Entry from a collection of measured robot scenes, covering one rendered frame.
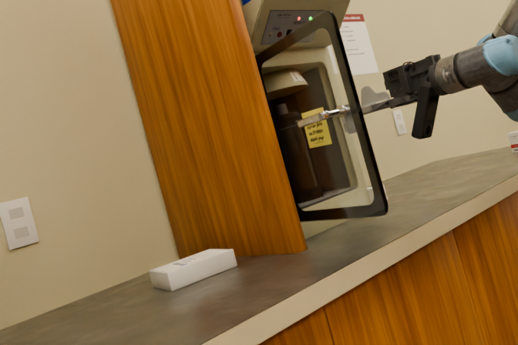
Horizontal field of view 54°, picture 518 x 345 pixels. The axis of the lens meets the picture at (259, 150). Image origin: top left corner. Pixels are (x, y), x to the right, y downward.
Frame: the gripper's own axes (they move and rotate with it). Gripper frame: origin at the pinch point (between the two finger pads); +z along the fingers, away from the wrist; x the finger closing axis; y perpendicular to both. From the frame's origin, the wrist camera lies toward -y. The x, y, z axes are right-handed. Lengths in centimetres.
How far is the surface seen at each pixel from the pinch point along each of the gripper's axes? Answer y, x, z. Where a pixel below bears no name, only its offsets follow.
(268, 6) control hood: 29.1, 15.7, 7.0
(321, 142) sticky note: -3.8, 20.9, -1.6
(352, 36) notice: 38, -86, 60
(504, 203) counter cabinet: -31.9, -32.1, -9.2
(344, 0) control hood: 30.3, -11.3, 5.9
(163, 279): -22, 49, 26
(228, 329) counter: -25, 61, -13
